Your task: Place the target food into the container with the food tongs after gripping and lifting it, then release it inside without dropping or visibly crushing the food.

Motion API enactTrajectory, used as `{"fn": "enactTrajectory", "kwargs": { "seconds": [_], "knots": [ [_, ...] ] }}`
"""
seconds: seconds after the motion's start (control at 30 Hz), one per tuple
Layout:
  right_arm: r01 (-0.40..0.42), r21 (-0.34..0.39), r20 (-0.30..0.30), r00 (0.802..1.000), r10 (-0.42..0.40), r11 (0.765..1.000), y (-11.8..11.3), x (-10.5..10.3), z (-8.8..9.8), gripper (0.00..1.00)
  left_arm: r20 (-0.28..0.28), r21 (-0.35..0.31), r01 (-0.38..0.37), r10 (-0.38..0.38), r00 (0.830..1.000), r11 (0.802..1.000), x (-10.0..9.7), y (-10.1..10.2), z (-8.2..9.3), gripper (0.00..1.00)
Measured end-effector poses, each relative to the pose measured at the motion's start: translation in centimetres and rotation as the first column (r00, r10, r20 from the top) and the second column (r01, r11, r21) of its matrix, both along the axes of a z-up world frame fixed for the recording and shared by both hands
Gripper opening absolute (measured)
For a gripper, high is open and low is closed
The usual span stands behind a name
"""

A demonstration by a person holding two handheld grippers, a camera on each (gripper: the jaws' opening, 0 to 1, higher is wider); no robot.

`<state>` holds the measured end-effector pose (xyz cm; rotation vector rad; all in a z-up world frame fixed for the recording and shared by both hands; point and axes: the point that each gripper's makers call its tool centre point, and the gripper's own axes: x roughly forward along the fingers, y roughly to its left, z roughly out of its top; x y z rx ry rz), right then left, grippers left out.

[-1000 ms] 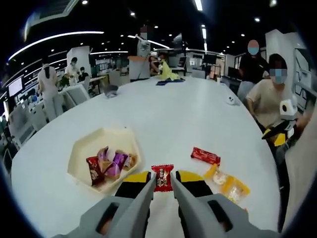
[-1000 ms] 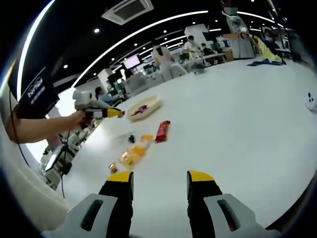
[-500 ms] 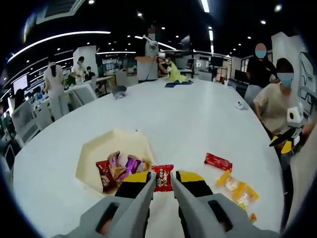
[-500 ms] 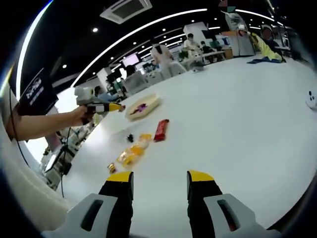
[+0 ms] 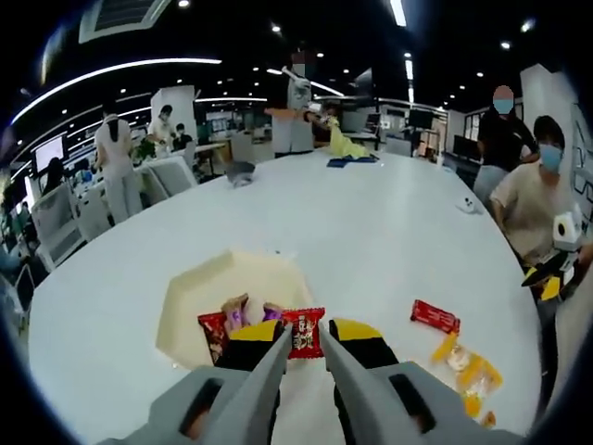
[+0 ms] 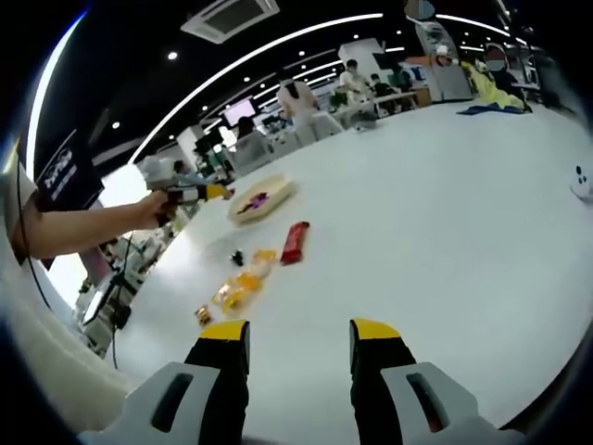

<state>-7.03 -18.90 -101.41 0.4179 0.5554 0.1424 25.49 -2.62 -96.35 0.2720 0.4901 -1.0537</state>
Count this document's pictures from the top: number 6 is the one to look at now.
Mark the long ceiling light strip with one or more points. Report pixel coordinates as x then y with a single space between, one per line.
244 66
47 88

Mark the small orange food packet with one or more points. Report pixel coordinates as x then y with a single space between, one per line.
204 315

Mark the yellow food packet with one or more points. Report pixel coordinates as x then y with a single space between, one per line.
264 260
238 289

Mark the small white round device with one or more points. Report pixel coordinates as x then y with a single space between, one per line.
583 183

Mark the ceiling air conditioner vent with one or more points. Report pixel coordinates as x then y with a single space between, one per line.
231 18

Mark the purple food packet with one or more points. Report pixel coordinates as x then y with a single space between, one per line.
255 201

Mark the yellow cloth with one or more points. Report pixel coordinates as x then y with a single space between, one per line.
491 92

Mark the black food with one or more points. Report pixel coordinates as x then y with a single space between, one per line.
237 258

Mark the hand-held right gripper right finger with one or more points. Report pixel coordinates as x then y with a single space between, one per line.
380 371

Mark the wall monitor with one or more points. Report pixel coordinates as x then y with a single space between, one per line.
240 112

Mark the cream hexagonal container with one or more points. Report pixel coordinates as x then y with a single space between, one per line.
278 187

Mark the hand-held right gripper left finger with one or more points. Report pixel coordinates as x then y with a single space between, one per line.
218 371

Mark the grey cloth bundle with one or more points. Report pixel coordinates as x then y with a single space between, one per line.
366 120

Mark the blue cloth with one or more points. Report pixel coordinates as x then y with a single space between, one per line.
477 110

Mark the person's white shirt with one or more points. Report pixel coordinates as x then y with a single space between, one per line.
51 352

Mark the person's left hand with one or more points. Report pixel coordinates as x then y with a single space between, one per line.
155 211

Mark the black hanging sign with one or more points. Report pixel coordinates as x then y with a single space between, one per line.
69 171

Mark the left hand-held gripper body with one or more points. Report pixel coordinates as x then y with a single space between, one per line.
160 174

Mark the bright red food bar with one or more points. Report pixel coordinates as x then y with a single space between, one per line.
295 243

